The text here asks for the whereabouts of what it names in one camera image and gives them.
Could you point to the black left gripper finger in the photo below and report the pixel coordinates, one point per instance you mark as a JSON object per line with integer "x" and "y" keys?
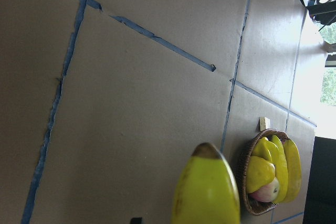
{"x": 136, "y": 220}

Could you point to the yellow banana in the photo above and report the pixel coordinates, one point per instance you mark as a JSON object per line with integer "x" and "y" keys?
{"x": 206, "y": 191}
{"x": 281, "y": 170}
{"x": 294, "y": 170}

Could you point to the brown wicker basket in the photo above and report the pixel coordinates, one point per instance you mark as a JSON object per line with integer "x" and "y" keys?
{"x": 253, "y": 206}

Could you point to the basket paper tag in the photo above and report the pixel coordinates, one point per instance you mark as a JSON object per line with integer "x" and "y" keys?
{"x": 264, "y": 123}

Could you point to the yellow pear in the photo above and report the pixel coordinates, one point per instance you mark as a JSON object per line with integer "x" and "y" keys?
{"x": 260, "y": 172}

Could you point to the red green apple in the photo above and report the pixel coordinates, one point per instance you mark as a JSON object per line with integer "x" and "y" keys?
{"x": 267, "y": 193}

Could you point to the yellow starfruit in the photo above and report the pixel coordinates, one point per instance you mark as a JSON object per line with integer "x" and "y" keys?
{"x": 261, "y": 149}

